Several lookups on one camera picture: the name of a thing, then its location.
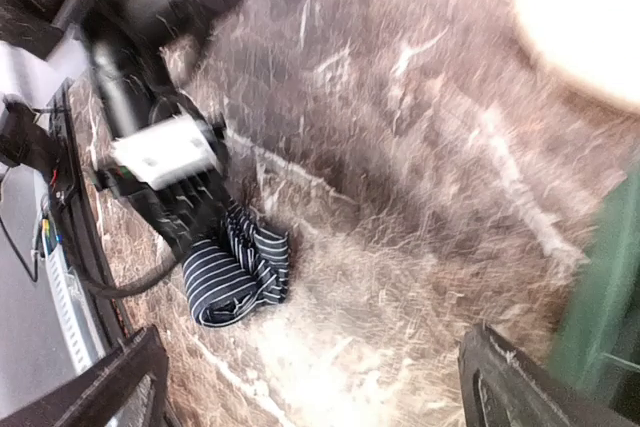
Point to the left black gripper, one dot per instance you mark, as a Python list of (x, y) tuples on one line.
[(181, 212)]

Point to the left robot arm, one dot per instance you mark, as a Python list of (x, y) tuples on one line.
[(141, 54)]

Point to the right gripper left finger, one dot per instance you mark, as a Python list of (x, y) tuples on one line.
[(94, 397)]

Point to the beige floral plate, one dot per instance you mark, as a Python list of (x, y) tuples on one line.
[(592, 46)]

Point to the white slotted cable duct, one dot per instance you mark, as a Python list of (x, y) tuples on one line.
[(75, 317)]

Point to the green divided organizer tray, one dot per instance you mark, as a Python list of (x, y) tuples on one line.
[(596, 349)]

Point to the navy striped underwear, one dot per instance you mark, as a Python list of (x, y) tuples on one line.
[(236, 269)]

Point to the black front rail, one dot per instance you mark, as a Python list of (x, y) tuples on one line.
[(77, 227)]

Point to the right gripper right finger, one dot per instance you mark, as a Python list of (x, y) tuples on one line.
[(502, 386)]

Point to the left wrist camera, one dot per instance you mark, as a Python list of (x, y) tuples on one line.
[(168, 151)]

